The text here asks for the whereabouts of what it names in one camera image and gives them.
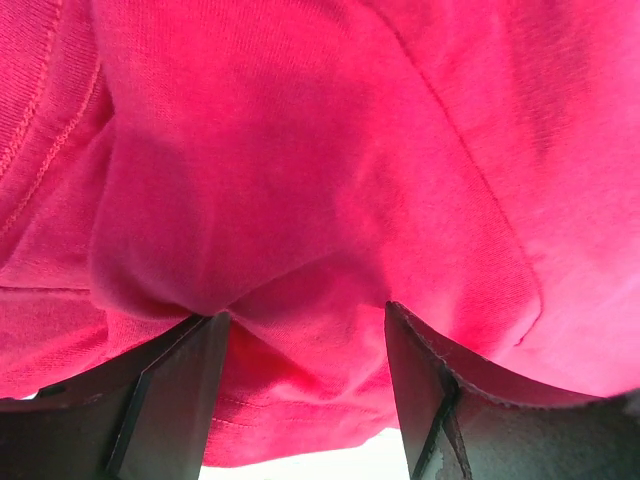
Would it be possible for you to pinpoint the pink t shirt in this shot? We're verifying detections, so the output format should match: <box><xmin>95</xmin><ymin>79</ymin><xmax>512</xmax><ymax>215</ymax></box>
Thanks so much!
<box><xmin>1</xmin><ymin>1</ymin><xmax>639</xmax><ymax>467</ymax></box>

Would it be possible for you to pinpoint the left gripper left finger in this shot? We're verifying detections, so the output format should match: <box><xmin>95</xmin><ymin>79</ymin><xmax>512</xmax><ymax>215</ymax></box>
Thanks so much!
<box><xmin>1</xmin><ymin>313</ymin><xmax>230</xmax><ymax>480</ymax></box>

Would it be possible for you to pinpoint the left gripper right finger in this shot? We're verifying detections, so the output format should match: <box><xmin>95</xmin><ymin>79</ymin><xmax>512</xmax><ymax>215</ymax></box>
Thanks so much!
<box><xmin>385</xmin><ymin>302</ymin><xmax>639</xmax><ymax>480</ymax></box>

